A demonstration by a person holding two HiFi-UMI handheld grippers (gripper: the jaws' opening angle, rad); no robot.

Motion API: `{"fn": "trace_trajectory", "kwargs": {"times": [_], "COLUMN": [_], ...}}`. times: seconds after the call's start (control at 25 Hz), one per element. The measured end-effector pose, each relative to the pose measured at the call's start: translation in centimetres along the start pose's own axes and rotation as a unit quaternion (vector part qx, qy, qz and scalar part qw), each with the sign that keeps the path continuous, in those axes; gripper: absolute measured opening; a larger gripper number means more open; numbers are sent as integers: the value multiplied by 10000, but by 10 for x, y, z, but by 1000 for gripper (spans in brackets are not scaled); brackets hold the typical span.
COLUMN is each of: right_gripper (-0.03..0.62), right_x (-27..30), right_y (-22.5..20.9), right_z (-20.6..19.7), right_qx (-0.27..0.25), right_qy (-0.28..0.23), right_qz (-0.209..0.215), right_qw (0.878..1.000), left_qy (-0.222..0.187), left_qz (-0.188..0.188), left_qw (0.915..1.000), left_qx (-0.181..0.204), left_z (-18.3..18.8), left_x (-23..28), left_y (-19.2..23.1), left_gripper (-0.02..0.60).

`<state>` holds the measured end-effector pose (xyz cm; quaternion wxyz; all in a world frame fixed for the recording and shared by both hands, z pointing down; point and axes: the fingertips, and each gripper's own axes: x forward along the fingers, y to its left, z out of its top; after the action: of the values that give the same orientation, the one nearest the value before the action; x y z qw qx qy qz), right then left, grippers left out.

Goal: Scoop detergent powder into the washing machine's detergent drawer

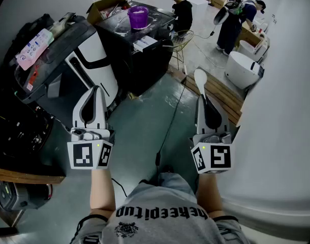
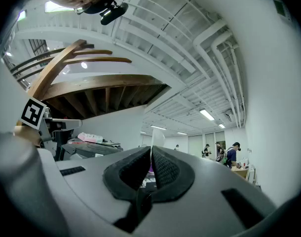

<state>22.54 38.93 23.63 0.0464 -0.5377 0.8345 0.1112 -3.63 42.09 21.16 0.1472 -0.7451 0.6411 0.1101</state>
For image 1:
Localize person's blue jeans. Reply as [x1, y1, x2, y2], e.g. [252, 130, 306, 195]
[157, 172, 196, 197]

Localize person's left forearm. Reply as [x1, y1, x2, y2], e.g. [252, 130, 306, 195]
[89, 168, 117, 217]

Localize cream plastic panel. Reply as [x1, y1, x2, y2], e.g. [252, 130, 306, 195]
[49, 13, 77, 33]

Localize purple plastic tub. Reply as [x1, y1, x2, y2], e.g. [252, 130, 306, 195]
[127, 6, 149, 30]

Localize grey metal rod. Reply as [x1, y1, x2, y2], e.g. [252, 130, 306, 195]
[108, 4, 120, 17]

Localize white and black appliance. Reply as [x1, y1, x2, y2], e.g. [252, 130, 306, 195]
[14, 15, 119, 129]

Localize power adapter cable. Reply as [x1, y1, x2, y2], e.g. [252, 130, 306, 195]
[193, 24, 219, 40]

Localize white display counter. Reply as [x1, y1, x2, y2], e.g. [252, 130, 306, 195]
[154, 0, 209, 20]

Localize person's grey printed t-shirt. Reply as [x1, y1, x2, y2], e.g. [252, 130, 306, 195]
[71, 180, 250, 244]

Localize white bin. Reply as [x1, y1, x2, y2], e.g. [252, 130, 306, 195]
[237, 40, 269, 63]

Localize wooden slat platform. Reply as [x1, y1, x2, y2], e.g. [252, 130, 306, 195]
[181, 66, 246, 127]

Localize black washing machine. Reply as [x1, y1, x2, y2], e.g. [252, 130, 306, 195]
[95, 1, 175, 96]

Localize wooden shelf board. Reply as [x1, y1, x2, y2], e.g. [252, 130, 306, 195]
[0, 166, 67, 185]

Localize pink and green packet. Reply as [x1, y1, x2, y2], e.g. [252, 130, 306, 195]
[15, 28, 55, 71]

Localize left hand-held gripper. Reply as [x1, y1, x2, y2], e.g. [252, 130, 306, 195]
[67, 85, 115, 171]

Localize white round appliance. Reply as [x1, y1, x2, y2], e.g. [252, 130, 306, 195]
[225, 51, 265, 90]

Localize thick black cable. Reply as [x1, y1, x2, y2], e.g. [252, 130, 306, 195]
[154, 77, 188, 174]

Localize large open cardboard box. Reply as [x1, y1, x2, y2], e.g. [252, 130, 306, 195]
[86, 0, 132, 26]

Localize white domed device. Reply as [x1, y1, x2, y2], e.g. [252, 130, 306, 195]
[213, 5, 231, 26]

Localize small brown cardboard box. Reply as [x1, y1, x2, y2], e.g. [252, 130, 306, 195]
[241, 21, 264, 48]

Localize wire mesh chair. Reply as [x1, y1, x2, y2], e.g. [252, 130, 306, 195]
[170, 29, 195, 71]

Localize black robot vacuum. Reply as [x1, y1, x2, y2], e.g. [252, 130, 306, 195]
[0, 180, 54, 212]

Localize person's right forearm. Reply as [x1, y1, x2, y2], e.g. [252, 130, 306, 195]
[195, 173, 226, 220]

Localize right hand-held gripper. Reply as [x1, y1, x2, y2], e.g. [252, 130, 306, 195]
[190, 94, 233, 175]

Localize white plastic spoon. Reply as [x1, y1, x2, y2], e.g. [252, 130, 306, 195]
[194, 69, 209, 104]

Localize black bag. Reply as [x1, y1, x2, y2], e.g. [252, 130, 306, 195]
[2, 13, 55, 68]

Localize thin black cable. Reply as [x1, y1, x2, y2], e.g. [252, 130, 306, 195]
[111, 177, 128, 198]

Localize white detergent drawer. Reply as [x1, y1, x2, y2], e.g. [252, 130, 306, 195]
[133, 36, 162, 53]

